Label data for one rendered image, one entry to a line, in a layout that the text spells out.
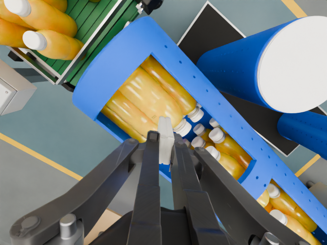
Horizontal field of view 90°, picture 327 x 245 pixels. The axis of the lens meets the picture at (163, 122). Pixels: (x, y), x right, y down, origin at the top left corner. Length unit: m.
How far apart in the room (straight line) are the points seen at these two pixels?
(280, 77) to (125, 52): 0.47
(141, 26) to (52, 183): 2.09
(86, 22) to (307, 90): 0.75
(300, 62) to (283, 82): 0.07
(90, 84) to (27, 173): 2.07
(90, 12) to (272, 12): 1.49
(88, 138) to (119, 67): 1.55
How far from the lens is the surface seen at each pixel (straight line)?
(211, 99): 0.38
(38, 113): 1.97
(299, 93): 0.67
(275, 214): 0.67
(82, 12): 0.71
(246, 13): 1.76
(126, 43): 0.33
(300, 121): 1.66
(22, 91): 0.62
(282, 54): 0.62
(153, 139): 0.15
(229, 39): 1.51
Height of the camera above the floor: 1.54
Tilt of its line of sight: 72 degrees down
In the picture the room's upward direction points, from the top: 175 degrees clockwise
